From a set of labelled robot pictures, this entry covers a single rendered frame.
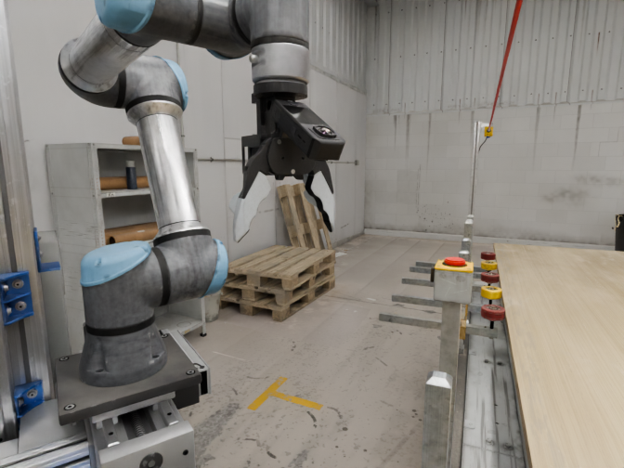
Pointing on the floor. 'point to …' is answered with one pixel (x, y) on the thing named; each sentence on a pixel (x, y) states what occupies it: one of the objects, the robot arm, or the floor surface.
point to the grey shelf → (81, 168)
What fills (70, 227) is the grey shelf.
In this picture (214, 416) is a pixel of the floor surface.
